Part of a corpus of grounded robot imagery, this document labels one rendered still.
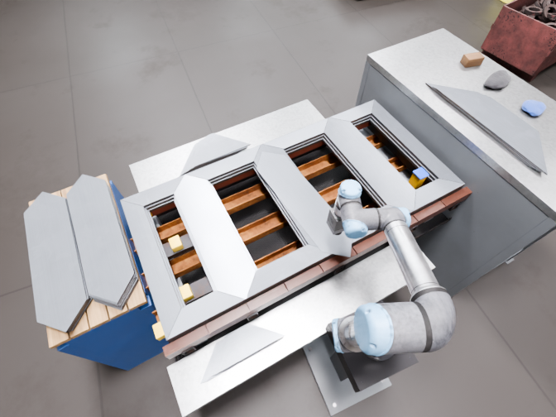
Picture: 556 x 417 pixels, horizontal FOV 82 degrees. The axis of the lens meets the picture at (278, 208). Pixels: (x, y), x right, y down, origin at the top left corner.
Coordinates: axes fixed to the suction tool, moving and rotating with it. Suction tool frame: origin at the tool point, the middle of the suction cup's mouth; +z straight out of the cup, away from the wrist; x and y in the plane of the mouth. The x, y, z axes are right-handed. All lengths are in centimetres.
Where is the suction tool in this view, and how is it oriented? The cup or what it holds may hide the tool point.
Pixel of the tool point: (337, 230)
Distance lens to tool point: 137.6
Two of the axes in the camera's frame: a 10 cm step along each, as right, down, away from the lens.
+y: -9.3, 3.1, -1.9
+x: 3.6, 7.9, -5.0
